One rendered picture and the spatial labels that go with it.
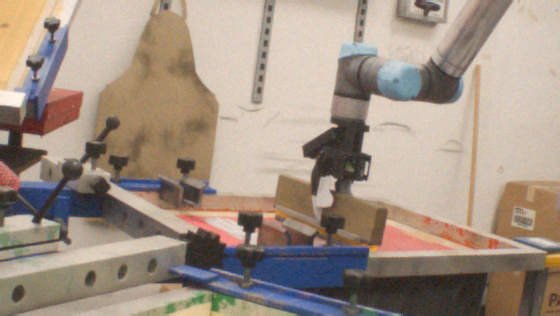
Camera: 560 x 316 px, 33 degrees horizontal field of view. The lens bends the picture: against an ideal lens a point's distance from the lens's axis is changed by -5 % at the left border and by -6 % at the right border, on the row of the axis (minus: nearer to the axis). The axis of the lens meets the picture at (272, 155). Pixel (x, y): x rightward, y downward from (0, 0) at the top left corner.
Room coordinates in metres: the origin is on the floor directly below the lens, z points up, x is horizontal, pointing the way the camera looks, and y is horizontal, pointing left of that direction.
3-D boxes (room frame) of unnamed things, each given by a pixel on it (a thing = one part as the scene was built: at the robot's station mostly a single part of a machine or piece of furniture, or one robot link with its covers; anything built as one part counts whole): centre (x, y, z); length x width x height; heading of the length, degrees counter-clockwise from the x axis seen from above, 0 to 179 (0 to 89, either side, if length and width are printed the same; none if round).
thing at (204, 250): (1.44, 0.09, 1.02); 0.07 x 0.06 x 0.07; 122
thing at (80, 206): (1.68, 0.37, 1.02); 0.17 x 0.06 x 0.05; 122
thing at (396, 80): (1.91, -0.22, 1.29); 0.11 x 0.11 x 0.08; 37
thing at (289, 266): (1.62, -0.05, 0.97); 0.30 x 0.05 x 0.07; 122
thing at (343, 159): (1.98, -0.14, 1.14); 0.09 x 0.08 x 0.12; 32
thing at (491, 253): (1.98, -0.10, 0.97); 0.79 x 0.58 x 0.04; 122
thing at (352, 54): (1.98, -0.14, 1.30); 0.09 x 0.08 x 0.11; 37
